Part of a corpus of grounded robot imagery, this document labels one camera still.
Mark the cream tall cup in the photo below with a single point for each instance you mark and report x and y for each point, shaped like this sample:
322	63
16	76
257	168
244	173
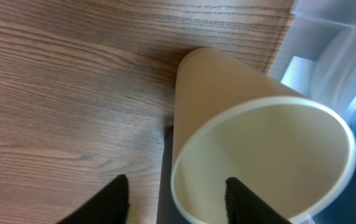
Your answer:
230	120
167	212

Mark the clear plastic storage container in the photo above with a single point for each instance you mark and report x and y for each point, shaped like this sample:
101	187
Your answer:
318	55

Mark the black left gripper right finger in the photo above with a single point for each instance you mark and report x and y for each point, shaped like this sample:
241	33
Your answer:
245	207

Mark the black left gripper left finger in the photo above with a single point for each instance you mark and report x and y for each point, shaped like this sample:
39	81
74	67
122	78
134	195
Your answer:
109	206

